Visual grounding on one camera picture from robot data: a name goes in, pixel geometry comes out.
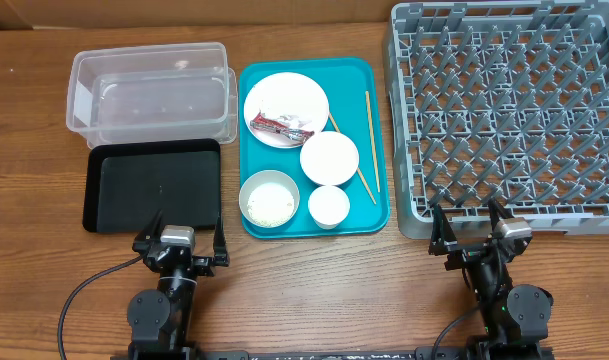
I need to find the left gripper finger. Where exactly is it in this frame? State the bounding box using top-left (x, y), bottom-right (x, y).
top-left (132, 210), bottom-right (163, 252)
top-left (213, 215), bottom-right (230, 267)

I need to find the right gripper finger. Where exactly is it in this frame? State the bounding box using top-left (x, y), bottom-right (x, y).
top-left (429, 204), bottom-right (458, 255)
top-left (488, 199), bottom-right (509, 235)

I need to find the white rice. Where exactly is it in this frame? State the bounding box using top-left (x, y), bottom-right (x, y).
top-left (247, 183), bottom-right (296, 228)

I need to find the grey bowl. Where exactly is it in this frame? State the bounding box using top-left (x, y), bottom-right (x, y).
top-left (239, 170), bottom-right (300, 228)

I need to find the small white cup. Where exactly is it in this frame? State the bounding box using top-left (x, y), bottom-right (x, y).
top-left (308, 186), bottom-right (350, 230)

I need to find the white bowl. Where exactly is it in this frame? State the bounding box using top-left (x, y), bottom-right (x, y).
top-left (300, 131), bottom-right (360, 186)

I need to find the red snack wrapper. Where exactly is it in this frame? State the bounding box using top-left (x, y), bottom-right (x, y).
top-left (250, 113), bottom-right (314, 143)

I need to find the wooden chopstick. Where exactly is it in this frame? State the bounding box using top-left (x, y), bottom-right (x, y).
top-left (365, 90), bottom-right (381, 193)
top-left (329, 113), bottom-right (377, 205)

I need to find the white napkin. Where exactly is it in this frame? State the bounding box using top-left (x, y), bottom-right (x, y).
top-left (260, 101), bottom-right (313, 131)

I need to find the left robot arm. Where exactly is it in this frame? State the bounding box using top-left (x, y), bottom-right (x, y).
top-left (127, 213), bottom-right (230, 360)

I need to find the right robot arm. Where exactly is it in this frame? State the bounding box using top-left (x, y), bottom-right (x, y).
top-left (429, 199), bottom-right (554, 359)

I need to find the black tray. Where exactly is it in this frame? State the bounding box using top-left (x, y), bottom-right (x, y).
top-left (82, 139), bottom-right (222, 234)

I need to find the grey dish rack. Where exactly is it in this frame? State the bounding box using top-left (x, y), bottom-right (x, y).
top-left (383, 1), bottom-right (609, 239)

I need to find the clear plastic bin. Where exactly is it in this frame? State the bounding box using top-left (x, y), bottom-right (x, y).
top-left (66, 42), bottom-right (238, 148)

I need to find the large white plate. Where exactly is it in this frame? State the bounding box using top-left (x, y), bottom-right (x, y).
top-left (243, 72), bottom-right (330, 149)

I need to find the teal serving tray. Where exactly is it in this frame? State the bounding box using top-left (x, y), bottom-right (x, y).
top-left (239, 57), bottom-right (391, 240)

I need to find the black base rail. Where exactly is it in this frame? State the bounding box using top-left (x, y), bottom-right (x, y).
top-left (108, 345), bottom-right (555, 360)

